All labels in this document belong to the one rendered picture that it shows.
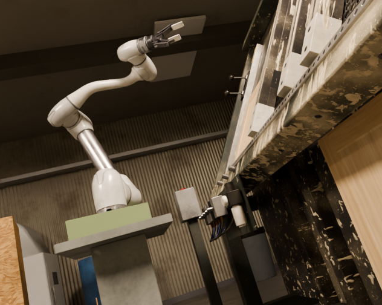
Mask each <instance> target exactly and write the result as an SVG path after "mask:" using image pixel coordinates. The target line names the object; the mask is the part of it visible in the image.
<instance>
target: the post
mask: <svg viewBox="0 0 382 305"><path fill-rule="evenodd" d="M187 226H188V229H189V232H190V236H191V239H192V243H193V247H194V250H195V254H196V257H197V260H198V264H199V268H200V271H201V275H202V279H203V281H204V285H205V287H206V291H207V295H208V298H209V302H210V305H223V304H222V300H221V296H220V294H219V290H218V287H217V284H216V280H215V276H214V273H213V270H212V266H211V264H210V260H209V256H208V253H207V249H206V246H205V243H204V240H203V237H202V233H201V230H200V227H199V223H198V219H197V218H194V219H191V220H188V221H187Z"/></svg>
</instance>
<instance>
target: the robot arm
mask: <svg viewBox="0 0 382 305"><path fill-rule="evenodd" d="M183 26H184V25H183V23H182V21H181V22H179V23H177V24H174V25H171V24H170V25H168V26H167V27H165V28H164V29H162V30H161V31H159V32H157V35H156V36H154V35H150V36H148V37H147V36H144V37H142V38H139V39H137V40H132V41H129V42H127V43H125V44H123V45H121V46H120V47H119V48H118V50H117V55H118V58H119V59H120V60H121V61H125V62H128V61H129V62H130V63H132V64H133V67H132V71H131V73H130V75H129V76H127V77H125V78H122V79H111V80H100V81H96V82H91V83H89V84H86V85H84V86H83V87H81V88H79V89H78V90H77V91H75V92H73V93H71V94H70V95H68V96H67V97H65V98H64V99H62V100H61V101H60V102H59V103H58V104H57V105H55V106H54V108H53V109H52V110H51V111H50V113H49V115H48V121H49V123H50V124H51V125H52V126H55V127H60V126H64V127H65V128H66V129H67V131H68V132H69V133H70V134H71V135H72V136H73V137H74V138H75V139H76V140H78V141H79V142H80V144H81V145H82V146H83V149H84V150H85V151H86V153H87V155H88V157H89V158H90V159H91V161H92V163H93V165H94V166H95V168H96V170H97V172H96V174H95V175H94V178H93V180H92V195H93V199H94V205H95V209H96V213H97V214H99V213H102V212H107V211H112V210H116V209H120V208H125V207H128V206H133V205H139V204H141V193H140V191H139V190H138V189H137V188H136V187H135V186H134V184H133V183H132V182H131V181H130V180H129V178H128V177H127V176H126V175H123V174H120V173H119V172H118V171H117V168H116V167H115V166H114V164H113V163H112V161H111V159H110V158H109V156H108V155H107V153H106V152H105V150H104V149H103V147H102V146H101V144H100V142H99V141H98V140H97V138H96V136H95V135H94V129H93V125H92V122H91V120H90V119H89V118H88V117H87V116H86V115H85V114H83V113H82V112H81V111H79V109H80V107H81V106H82V105H83V103H84V102H85V101H86V100H87V98H89V96H90V95H92V94H93V93H96V92H98V91H103V90H110V89H114V88H121V87H127V86H129V85H132V84H134V83H135V82H137V81H139V80H146V81H152V80H154V79H155V78H156V76H157V69H156V68H155V65H154V63H153V62H152V61H151V59H150V58H149V57H148V56H147V55H146V53H148V52H150V51H152V49H154V48H161V47H168V46H170V44H171V43H173V42H176V41H178V40H180V39H181V37H180V35H179V34H178V35H176V36H173V37H171V38H168V40H167V39H164V38H165V36H166V35H167V34H168V33H170V32H171V31H172V30H176V29H178V28H181V27H183Z"/></svg>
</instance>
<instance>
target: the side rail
mask: <svg viewBox="0 0 382 305"><path fill-rule="evenodd" d="M253 55H254V49H252V48H250V49H249V51H248V54H247V58H246V61H245V66H244V70H243V74H242V77H245V75H247V73H248V71H249V70H250V67H251V62H252V59H253ZM244 84H245V79H241V82H240V85H239V89H238V93H241V91H243V89H244ZM241 103H242V101H241V95H240V94H237V97H236V101H235V105H234V109H233V113H232V116H231V120H230V124H229V128H228V132H227V137H226V140H225V143H224V148H223V151H222V156H221V160H220V163H219V167H218V172H217V175H216V179H215V184H214V186H213V188H214V187H215V186H216V185H217V181H218V180H221V179H222V175H223V173H224V171H225V166H226V163H227V159H228V154H229V151H230V147H231V142H232V139H233V135H234V131H235V127H236V122H237V119H238V115H239V110H240V107H241Z"/></svg>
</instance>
